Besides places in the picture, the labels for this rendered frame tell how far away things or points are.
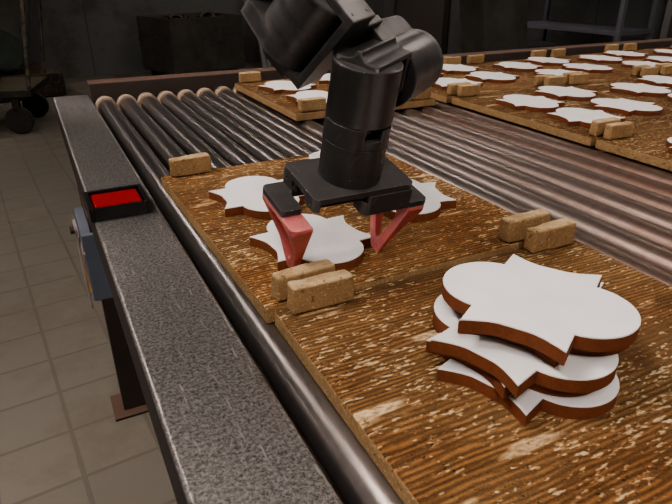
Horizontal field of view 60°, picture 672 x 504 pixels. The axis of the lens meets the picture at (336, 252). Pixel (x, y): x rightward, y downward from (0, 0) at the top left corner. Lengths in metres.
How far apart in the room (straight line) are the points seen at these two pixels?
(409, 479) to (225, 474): 0.12
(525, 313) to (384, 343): 0.12
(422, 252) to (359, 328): 0.16
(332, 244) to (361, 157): 0.14
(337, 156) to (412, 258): 0.16
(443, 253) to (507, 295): 0.19
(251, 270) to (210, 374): 0.14
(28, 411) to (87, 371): 0.22
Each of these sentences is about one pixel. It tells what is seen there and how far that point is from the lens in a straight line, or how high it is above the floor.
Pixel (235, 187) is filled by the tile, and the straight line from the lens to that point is 0.77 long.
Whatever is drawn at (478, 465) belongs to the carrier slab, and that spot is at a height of 0.94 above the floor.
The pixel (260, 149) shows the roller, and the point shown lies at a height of 0.92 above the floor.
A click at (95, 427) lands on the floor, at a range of 1.90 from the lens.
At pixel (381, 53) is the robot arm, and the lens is 0.49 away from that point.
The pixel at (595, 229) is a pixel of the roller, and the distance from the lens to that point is 0.78.
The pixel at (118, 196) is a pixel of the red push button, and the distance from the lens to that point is 0.83.
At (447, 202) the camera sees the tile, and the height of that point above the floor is 0.94.
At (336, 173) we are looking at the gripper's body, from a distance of 0.50.
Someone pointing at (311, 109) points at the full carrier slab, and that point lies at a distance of 1.24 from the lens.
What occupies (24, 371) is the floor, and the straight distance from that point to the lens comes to 2.22.
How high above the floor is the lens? 1.20
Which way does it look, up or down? 26 degrees down
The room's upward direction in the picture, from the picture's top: straight up
